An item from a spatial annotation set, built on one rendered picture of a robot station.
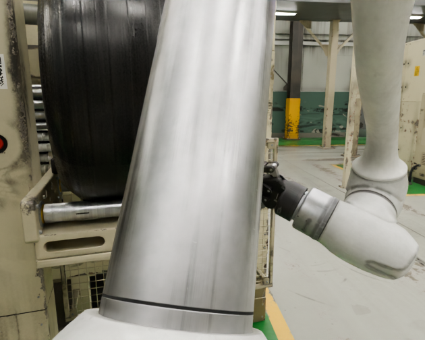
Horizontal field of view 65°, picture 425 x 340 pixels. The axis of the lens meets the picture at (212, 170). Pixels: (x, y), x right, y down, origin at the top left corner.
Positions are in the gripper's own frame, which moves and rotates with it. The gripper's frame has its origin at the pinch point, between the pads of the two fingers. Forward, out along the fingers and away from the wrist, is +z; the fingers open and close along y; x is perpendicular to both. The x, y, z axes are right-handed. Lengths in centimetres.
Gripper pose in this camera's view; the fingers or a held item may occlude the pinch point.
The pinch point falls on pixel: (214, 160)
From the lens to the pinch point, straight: 72.6
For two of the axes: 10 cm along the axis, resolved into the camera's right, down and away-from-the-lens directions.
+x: 5.4, -4.9, 6.8
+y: -1.4, 7.5, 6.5
